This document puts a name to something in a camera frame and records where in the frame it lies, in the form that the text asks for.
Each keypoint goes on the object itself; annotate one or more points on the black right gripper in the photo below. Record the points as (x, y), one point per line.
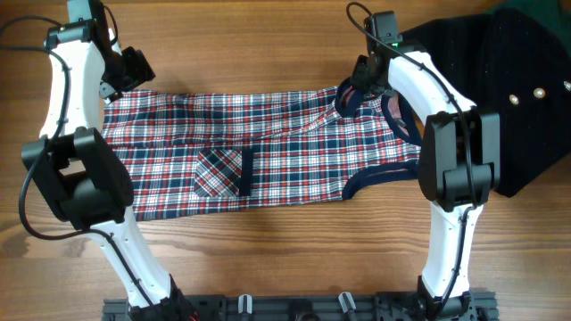
(357, 78)

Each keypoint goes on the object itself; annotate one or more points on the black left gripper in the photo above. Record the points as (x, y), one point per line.
(141, 72)

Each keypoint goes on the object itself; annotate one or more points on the plaid sleeveless dress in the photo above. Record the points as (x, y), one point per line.
(190, 154)

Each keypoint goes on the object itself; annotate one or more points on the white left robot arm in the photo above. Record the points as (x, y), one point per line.
(79, 175)

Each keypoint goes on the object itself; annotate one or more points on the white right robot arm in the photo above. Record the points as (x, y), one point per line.
(458, 167)

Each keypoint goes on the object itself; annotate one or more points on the black knit jacket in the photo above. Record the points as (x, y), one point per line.
(508, 61)

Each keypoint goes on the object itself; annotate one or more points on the green garment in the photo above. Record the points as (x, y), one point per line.
(552, 14)

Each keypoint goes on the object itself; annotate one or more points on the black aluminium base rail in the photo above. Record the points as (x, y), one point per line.
(299, 307)

